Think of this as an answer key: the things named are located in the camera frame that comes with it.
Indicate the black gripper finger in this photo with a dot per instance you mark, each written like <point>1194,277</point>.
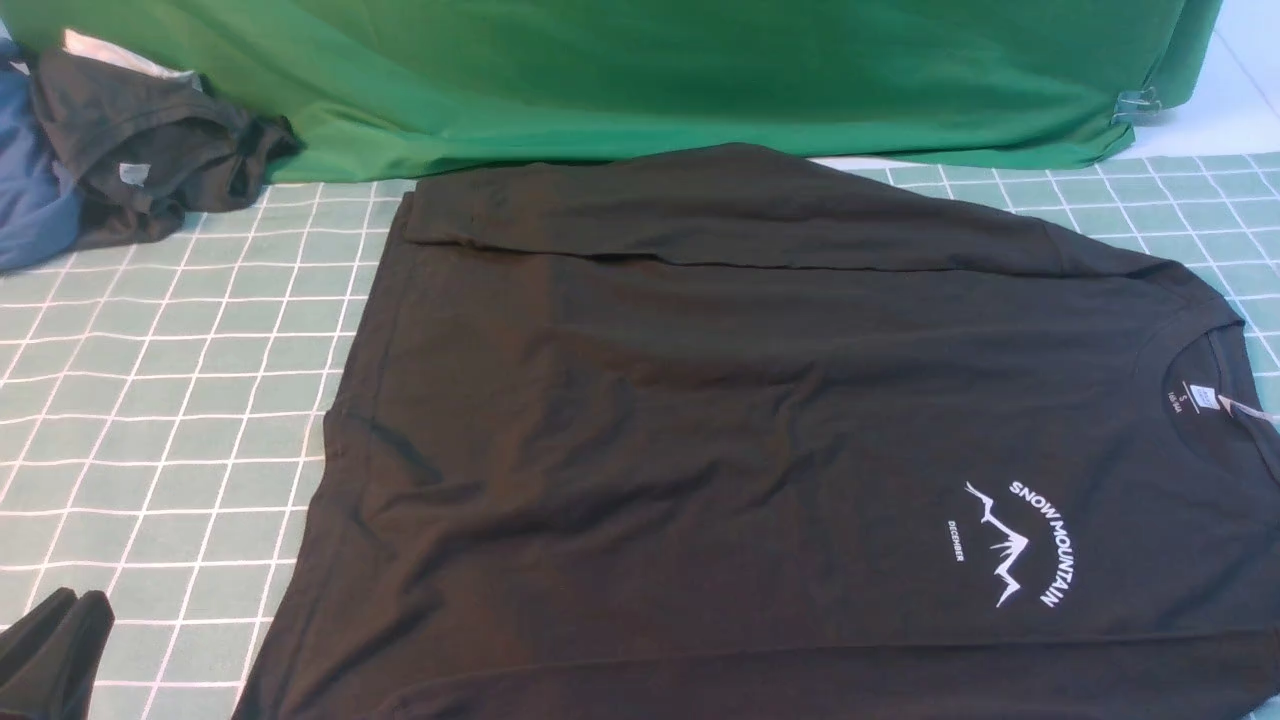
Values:
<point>50,657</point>

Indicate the dark gray long-sleeve top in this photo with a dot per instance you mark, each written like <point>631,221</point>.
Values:
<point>726,434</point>

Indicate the mint grid tablecloth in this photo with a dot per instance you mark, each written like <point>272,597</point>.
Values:
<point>161,414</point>

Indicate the blue garment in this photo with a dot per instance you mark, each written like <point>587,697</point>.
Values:
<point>40,206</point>

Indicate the crumpled dark gray garment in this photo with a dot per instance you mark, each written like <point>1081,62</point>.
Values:
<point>145,152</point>

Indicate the white cloth piece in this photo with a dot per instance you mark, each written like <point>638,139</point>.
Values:
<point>94,48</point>

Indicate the green backdrop cloth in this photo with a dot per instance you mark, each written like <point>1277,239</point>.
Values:
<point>398,89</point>

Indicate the metal binder clip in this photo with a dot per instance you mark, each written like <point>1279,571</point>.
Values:
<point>1137,106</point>

